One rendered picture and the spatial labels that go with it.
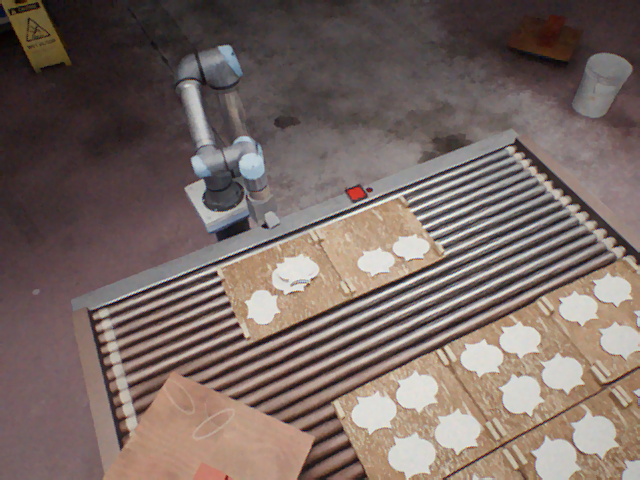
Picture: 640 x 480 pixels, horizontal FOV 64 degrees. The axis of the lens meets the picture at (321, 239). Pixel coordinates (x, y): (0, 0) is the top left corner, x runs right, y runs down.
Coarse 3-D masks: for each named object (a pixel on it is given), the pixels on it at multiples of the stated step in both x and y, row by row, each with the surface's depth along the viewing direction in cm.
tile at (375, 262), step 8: (368, 256) 197; (376, 256) 197; (384, 256) 197; (360, 264) 195; (368, 264) 195; (376, 264) 195; (384, 264) 195; (392, 264) 195; (368, 272) 194; (376, 272) 193; (384, 272) 193
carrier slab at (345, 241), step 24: (360, 216) 210; (384, 216) 210; (408, 216) 210; (336, 240) 203; (360, 240) 203; (384, 240) 203; (432, 240) 202; (336, 264) 196; (408, 264) 196; (432, 264) 196; (360, 288) 190
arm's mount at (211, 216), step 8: (192, 184) 231; (200, 184) 231; (240, 184) 228; (192, 192) 228; (200, 192) 227; (192, 200) 225; (200, 200) 224; (240, 200) 222; (200, 208) 221; (208, 208) 220; (216, 208) 220; (224, 208) 220; (232, 208) 219; (240, 208) 220; (208, 216) 218; (216, 216) 218; (224, 216) 218; (232, 216) 221; (208, 224) 216
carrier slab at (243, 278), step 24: (240, 264) 198; (264, 264) 197; (240, 288) 191; (264, 288) 191; (312, 288) 190; (336, 288) 190; (240, 312) 185; (288, 312) 185; (312, 312) 184; (264, 336) 179
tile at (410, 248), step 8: (400, 240) 201; (408, 240) 201; (416, 240) 201; (424, 240) 201; (392, 248) 199; (400, 248) 199; (408, 248) 199; (416, 248) 199; (424, 248) 199; (400, 256) 197; (408, 256) 197; (416, 256) 197
